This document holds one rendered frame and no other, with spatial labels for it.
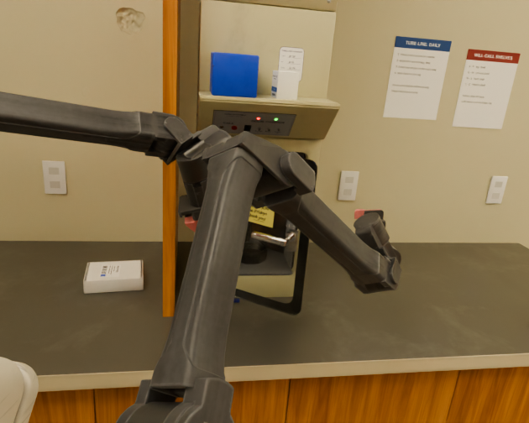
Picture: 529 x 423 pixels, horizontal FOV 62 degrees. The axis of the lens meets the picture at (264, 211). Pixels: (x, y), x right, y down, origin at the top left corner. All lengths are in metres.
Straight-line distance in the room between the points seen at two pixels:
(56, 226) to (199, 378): 1.31
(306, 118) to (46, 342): 0.80
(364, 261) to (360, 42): 0.97
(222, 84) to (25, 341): 0.74
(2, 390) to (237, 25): 0.90
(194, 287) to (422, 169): 1.42
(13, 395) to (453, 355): 1.01
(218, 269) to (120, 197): 1.15
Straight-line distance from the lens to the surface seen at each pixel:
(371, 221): 0.95
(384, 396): 1.27
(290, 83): 1.06
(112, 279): 1.33
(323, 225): 0.74
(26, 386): 0.48
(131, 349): 1.12
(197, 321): 0.48
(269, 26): 1.13
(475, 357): 1.27
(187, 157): 0.84
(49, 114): 0.82
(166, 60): 1.02
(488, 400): 1.44
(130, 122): 0.84
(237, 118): 1.05
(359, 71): 1.65
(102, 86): 1.57
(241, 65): 1.01
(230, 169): 0.58
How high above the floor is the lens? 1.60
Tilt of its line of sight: 19 degrees down
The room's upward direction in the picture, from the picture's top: 5 degrees clockwise
